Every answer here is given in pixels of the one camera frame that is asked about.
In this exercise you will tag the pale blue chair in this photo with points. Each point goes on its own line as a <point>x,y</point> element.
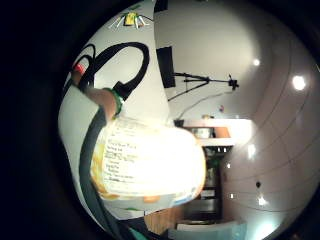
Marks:
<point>210,230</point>

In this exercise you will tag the white and wooden shelf unit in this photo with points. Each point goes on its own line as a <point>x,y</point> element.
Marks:
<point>216,131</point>

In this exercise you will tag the large round ceiling lamp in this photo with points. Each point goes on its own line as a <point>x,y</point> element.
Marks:
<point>299,82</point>

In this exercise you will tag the black wall panel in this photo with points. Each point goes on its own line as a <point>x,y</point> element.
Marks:
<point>165,66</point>

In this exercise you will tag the small round ceiling lamp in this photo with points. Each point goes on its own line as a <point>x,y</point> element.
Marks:
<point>256,62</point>

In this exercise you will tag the black tripod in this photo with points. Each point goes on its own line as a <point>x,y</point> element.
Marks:
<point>196,81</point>

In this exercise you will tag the yellow object with white sticks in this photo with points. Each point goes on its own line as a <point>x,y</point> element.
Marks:
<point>131,19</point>

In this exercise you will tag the white-labelled orange juice bottle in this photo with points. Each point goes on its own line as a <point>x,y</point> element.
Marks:
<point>150,160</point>

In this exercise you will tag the black camera on tripod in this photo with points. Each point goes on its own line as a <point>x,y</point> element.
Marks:
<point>234,83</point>

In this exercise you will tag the dark glass-front cabinet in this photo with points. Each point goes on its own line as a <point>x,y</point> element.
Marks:
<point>210,180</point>

